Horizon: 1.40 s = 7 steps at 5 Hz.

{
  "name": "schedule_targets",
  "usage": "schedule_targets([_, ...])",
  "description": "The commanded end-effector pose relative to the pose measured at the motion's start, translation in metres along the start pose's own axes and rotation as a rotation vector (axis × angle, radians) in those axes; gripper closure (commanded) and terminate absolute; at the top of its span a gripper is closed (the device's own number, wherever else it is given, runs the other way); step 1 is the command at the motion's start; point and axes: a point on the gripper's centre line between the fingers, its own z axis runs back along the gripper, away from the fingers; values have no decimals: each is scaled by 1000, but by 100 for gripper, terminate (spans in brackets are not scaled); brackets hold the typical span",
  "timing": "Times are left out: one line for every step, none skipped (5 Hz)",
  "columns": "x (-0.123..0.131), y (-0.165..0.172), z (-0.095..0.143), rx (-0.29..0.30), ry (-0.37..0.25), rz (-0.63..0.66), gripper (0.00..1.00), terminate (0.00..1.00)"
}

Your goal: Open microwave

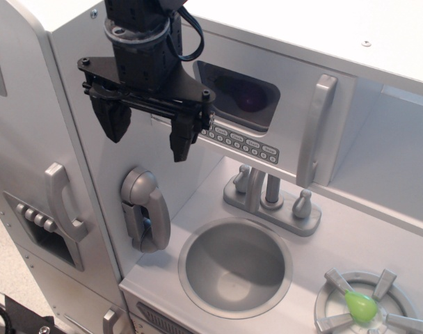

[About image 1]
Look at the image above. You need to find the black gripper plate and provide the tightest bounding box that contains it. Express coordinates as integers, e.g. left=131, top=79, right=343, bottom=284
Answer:
left=76, top=33, right=215, bottom=164

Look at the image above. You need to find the grey microwave door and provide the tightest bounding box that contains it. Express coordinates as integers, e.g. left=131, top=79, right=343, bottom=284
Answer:
left=186, top=32, right=358, bottom=186

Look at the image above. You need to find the grey microwave door handle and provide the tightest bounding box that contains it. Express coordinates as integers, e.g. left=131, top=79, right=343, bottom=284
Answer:
left=296, top=74, right=337, bottom=188

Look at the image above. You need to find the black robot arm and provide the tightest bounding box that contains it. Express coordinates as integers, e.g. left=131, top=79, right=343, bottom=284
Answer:
left=78, top=1, right=216, bottom=162

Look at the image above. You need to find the grey toy faucet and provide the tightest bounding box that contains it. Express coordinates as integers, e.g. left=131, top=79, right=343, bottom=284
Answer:
left=223, top=164, right=321, bottom=237

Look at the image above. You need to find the grey ice dispenser panel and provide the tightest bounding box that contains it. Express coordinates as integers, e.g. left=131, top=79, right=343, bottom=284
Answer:
left=3, top=191, right=84, bottom=271

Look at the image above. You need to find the round metal sink bowl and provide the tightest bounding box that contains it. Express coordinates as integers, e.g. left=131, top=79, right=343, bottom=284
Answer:
left=178, top=218, right=293, bottom=319

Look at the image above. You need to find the white toy kitchen cabinet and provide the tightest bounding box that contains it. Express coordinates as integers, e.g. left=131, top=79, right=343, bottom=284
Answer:
left=0, top=1, right=423, bottom=333

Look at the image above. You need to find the grey oven control panel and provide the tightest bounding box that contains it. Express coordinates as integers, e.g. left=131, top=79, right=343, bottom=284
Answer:
left=136, top=301, right=209, bottom=333

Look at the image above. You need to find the black device at corner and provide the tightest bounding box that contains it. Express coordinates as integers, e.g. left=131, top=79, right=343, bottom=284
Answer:
left=0, top=292, right=64, bottom=334

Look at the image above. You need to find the green plastic pear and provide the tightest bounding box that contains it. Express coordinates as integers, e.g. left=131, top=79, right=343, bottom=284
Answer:
left=344, top=290, right=378, bottom=323

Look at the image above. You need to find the grey toy stove burner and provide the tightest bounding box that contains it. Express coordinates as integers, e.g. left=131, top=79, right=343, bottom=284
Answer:
left=314, top=268, right=423, bottom=333

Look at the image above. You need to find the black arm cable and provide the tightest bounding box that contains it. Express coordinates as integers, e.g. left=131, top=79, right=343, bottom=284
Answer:
left=166, top=6, right=205, bottom=63

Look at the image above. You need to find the grey toy wall phone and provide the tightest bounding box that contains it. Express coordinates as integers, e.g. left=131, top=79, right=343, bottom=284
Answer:
left=120, top=166, right=170, bottom=253

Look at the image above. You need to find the grey fridge door handle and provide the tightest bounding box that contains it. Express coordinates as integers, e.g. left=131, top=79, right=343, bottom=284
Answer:
left=45, top=162, right=88, bottom=242

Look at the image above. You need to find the grey lower fridge handle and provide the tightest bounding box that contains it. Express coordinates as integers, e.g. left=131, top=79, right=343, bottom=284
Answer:
left=102, top=308, right=126, bottom=334

